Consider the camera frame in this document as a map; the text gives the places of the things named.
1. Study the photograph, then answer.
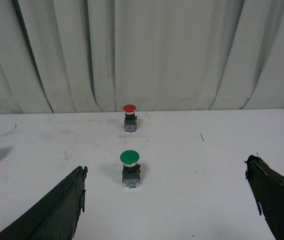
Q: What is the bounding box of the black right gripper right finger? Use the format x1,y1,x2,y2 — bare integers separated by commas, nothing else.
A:
245,155,284,240

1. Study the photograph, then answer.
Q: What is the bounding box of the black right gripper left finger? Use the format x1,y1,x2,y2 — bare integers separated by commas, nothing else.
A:
0,166,87,240

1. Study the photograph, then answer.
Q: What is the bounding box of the green mushroom push button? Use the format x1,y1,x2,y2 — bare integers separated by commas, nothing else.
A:
120,150,141,189

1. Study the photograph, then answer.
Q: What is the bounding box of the red mushroom push button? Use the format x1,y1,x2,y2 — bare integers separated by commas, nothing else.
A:
122,104,137,132

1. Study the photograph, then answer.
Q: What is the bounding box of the white curtain backdrop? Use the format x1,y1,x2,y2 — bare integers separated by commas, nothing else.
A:
0,0,284,114

